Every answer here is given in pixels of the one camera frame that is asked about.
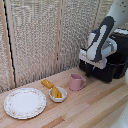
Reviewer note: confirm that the small white bowl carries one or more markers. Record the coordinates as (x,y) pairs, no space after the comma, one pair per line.
(58,98)

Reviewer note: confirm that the beige woven folding screen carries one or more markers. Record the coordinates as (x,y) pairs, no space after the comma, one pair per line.
(33,43)

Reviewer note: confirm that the yellow food pieces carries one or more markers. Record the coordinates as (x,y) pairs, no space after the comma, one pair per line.
(56,92)

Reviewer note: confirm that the orange rectangular bread piece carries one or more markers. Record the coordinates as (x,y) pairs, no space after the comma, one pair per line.
(47,83)

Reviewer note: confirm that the white rounded blurry object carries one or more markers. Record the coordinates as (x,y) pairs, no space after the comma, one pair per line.
(121,118)

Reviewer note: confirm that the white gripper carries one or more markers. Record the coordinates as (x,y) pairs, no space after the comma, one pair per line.
(91,62)

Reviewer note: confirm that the pink ceramic mug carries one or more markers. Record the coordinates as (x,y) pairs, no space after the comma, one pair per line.
(76,82)

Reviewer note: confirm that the white floral-rimmed plate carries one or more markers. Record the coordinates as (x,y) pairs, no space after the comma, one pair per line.
(25,103)

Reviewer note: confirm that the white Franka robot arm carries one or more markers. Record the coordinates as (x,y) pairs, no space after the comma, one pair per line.
(101,38)

